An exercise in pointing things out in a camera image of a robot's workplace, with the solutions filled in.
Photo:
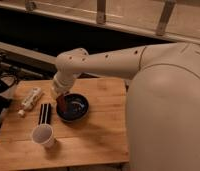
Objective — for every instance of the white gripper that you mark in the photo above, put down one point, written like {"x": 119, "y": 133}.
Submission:
{"x": 61, "y": 84}

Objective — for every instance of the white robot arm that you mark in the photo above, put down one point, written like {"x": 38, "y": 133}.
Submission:
{"x": 162, "y": 102}

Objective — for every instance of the dark ceramic bowl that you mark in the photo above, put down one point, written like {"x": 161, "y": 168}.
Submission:
{"x": 77, "y": 108}

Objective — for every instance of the white plastic bottle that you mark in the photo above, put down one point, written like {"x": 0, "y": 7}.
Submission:
{"x": 30, "y": 100}

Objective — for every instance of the black white striped box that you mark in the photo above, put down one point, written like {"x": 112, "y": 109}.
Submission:
{"x": 45, "y": 114}

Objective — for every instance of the white paper cup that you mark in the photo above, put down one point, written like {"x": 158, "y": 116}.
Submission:
{"x": 43, "y": 135}

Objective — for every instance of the black equipment at left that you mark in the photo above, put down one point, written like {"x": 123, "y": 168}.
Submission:
{"x": 8, "y": 82}

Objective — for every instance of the metal window frame rail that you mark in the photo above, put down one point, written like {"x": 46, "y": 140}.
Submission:
{"x": 173, "y": 20}

